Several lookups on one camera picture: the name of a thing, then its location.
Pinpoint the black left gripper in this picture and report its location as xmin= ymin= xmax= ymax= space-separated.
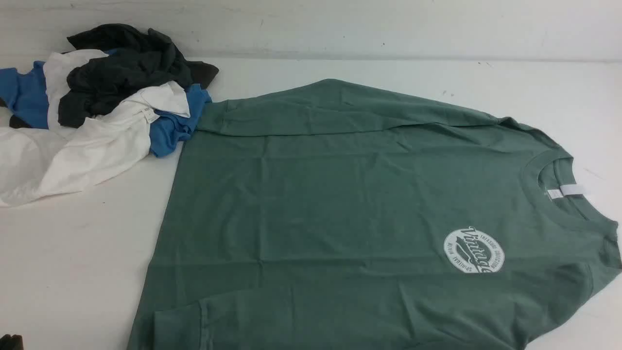
xmin=0 ymin=334 xmax=24 ymax=350

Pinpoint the dark grey shirt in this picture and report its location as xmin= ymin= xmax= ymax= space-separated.
xmin=43 ymin=24 xmax=193 ymax=128

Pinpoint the blue shirt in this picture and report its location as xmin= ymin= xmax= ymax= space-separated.
xmin=0 ymin=61 xmax=219 ymax=158

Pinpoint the white shirt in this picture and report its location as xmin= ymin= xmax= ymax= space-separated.
xmin=0 ymin=49 xmax=191 ymax=208

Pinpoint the green long sleeve shirt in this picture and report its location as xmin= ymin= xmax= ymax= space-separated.
xmin=127 ymin=79 xmax=621 ymax=350

